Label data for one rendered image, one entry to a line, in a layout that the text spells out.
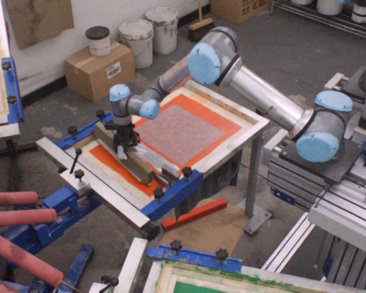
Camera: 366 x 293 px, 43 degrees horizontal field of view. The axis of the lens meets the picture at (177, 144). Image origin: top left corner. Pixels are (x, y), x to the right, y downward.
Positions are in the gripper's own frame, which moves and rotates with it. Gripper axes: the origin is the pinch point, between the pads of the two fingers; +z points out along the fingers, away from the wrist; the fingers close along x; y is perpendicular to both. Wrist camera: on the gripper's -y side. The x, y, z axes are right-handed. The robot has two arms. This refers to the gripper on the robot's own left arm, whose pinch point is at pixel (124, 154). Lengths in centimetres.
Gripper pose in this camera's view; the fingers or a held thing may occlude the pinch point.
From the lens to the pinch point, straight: 200.4
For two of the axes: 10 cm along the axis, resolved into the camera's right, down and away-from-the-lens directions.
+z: 0.2, 7.5, 6.7
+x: 7.0, -4.9, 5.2
